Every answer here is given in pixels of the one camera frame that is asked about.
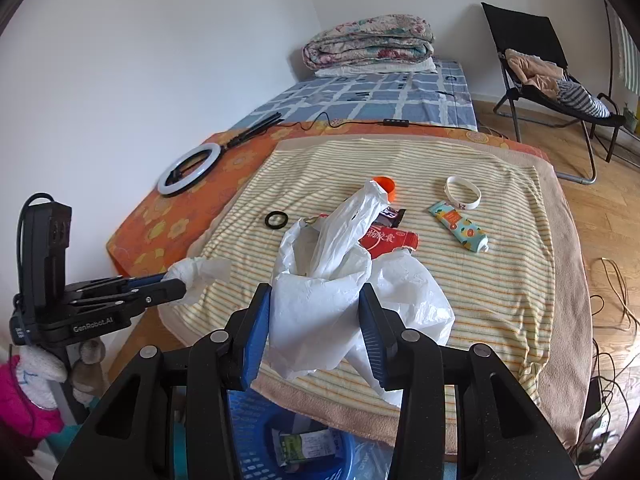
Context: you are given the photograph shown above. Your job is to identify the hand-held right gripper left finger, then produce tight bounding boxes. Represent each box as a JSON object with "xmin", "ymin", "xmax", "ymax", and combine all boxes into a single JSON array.
[{"xmin": 52, "ymin": 282, "xmax": 273, "ymax": 480}]

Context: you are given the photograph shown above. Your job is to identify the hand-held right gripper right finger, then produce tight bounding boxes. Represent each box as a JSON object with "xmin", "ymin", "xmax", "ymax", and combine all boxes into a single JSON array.
[{"xmin": 357, "ymin": 282, "xmax": 581, "ymax": 480}]

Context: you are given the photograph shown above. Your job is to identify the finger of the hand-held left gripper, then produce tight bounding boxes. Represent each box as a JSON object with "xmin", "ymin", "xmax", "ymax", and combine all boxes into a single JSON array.
[
  {"xmin": 70, "ymin": 279, "xmax": 189, "ymax": 312},
  {"xmin": 65, "ymin": 272, "xmax": 172, "ymax": 298}
]

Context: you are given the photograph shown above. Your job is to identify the white plastic bag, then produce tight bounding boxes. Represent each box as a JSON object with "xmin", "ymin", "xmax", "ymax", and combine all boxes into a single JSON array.
[{"xmin": 270, "ymin": 178, "xmax": 456, "ymax": 408}]

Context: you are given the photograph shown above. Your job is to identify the red snack wrapper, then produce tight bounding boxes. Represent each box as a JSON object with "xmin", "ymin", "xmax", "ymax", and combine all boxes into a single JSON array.
[{"xmin": 358, "ymin": 225, "xmax": 420, "ymax": 262}]

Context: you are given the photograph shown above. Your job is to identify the blue plastic basket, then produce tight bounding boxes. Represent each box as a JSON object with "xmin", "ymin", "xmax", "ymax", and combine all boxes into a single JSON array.
[{"xmin": 170, "ymin": 387, "xmax": 397, "ymax": 480}]

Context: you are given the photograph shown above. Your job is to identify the dark candy wrapper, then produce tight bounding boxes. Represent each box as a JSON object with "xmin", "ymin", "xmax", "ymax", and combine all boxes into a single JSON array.
[{"xmin": 372, "ymin": 206, "xmax": 405, "ymax": 227}]

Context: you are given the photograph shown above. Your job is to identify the fruit print cream tube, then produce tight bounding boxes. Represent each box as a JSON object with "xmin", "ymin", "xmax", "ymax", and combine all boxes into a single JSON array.
[{"xmin": 429, "ymin": 200, "xmax": 491, "ymax": 254}]

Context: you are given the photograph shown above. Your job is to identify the person's left hand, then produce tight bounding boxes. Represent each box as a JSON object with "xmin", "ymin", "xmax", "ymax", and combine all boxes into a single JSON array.
[{"xmin": 11, "ymin": 346, "xmax": 69, "ymax": 406}]

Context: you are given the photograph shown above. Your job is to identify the orange floral blanket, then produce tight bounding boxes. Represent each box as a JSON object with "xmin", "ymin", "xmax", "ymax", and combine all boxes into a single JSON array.
[{"xmin": 106, "ymin": 122, "xmax": 552, "ymax": 281}]

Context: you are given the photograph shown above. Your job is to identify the beige plush toy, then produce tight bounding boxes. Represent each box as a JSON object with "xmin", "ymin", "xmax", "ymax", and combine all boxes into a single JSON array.
[{"xmin": 71, "ymin": 339, "xmax": 109, "ymax": 402}]

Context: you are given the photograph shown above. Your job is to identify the green white packet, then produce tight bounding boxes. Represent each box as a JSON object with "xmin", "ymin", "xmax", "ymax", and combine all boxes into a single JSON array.
[{"xmin": 272, "ymin": 429, "xmax": 347, "ymax": 472}]

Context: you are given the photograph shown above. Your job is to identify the striped yellow blanket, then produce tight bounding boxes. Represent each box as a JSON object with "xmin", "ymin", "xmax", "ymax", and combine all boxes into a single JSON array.
[{"xmin": 158, "ymin": 137, "xmax": 557, "ymax": 407}]

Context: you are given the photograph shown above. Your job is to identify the orange bottle cap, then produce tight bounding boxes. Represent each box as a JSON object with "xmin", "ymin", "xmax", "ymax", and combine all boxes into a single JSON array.
[{"xmin": 372, "ymin": 175, "xmax": 397, "ymax": 206}]

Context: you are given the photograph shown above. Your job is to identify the white rubber wristband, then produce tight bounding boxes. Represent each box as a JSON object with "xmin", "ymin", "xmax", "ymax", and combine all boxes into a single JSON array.
[{"xmin": 445, "ymin": 176, "xmax": 484, "ymax": 210}]

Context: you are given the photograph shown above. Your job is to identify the teal box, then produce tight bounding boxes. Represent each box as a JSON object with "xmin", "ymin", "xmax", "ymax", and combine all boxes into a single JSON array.
[{"xmin": 46, "ymin": 421, "xmax": 103, "ymax": 463}]

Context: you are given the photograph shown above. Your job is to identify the black tripod stand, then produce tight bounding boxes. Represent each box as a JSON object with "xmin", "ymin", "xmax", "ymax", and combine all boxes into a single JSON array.
[{"xmin": 220, "ymin": 112, "xmax": 284, "ymax": 149}]

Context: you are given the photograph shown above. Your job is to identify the beige towel blanket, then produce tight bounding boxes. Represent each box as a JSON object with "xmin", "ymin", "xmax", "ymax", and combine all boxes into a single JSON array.
[{"xmin": 250, "ymin": 135, "xmax": 587, "ymax": 463}]

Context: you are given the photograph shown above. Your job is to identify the power strip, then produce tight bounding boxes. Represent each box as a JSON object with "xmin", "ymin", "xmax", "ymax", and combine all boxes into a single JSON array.
[{"xmin": 579, "ymin": 414, "xmax": 613, "ymax": 462}]

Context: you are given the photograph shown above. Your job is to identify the blue plaid bed sheet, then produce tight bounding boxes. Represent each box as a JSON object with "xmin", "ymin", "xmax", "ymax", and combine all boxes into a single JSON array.
[{"xmin": 235, "ymin": 60, "xmax": 479, "ymax": 134}]

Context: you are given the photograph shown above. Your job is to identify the white pillow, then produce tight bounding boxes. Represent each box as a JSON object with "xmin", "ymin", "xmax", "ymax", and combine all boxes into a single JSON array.
[{"xmin": 315, "ymin": 57, "xmax": 439, "ymax": 79}]

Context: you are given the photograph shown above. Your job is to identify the folded floral quilt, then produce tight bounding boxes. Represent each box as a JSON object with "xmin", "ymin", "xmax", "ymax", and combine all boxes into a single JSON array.
[{"xmin": 302, "ymin": 13, "xmax": 436, "ymax": 71}]

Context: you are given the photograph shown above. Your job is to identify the beige clothes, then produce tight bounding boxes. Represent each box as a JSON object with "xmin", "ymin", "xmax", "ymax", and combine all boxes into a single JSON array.
[{"xmin": 504, "ymin": 48, "xmax": 569, "ymax": 99}]

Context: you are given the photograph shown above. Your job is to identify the grey striped garment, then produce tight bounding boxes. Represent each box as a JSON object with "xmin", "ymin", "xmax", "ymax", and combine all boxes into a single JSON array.
[{"xmin": 554, "ymin": 77, "xmax": 613, "ymax": 119}]

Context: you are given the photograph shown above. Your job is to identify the black folding chair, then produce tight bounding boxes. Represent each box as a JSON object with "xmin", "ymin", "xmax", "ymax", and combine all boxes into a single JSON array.
[{"xmin": 480, "ymin": 2, "xmax": 627, "ymax": 184}]

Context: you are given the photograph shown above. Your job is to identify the hanging striped towel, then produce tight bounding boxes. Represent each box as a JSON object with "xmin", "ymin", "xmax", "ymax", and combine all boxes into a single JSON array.
[{"xmin": 612, "ymin": 14, "xmax": 640, "ymax": 97}]

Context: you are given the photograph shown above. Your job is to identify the white ring light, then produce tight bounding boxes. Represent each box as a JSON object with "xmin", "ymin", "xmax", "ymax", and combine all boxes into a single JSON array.
[{"xmin": 157, "ymin": 142, "xmax": 221, "ymax": 197}]

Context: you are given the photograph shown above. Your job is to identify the black cable with remote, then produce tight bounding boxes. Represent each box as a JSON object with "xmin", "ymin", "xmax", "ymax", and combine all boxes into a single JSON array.
[{"xmin": 276, "ymin": 112, "xmax": 414, "ymax": 134}]

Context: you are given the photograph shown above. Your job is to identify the floor cables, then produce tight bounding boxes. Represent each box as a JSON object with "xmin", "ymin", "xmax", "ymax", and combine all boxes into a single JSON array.
[{"xmin": 574, "ymin": 257, "xmax": 640, "ymax": 463}]

